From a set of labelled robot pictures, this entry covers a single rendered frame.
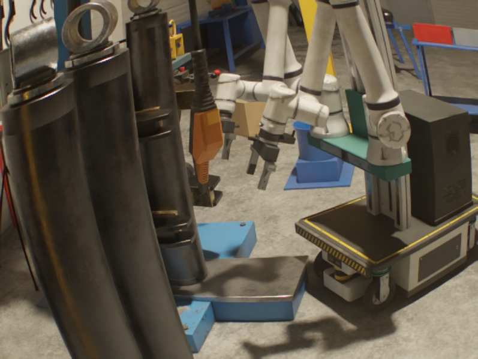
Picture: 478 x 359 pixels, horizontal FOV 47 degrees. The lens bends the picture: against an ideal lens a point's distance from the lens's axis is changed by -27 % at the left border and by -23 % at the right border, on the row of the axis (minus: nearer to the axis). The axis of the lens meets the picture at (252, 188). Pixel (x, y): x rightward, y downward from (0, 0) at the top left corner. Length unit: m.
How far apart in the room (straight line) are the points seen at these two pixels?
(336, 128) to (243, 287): 0.80
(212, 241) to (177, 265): 0.58
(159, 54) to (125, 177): 1.38
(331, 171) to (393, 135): 2.11
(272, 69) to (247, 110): 2.85
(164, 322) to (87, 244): 0.48
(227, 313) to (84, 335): 1.79
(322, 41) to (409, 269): 1.09
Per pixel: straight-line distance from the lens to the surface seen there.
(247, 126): 5.71
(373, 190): 3.19
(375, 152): 2.70
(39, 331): 3.36
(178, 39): 4.00
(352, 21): 2.39
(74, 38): 1.61
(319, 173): 4.56
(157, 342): 1.78
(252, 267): 3.31
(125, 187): 1.59
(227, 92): 2.83
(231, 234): 3.77
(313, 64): 2.55
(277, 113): 2.44
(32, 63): 1.27
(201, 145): 2.03
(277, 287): 3.09
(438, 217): 3.06
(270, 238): 3.94
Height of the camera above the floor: 1.64
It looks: 21 degrees down
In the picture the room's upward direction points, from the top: 9 degrees counter-clockwise
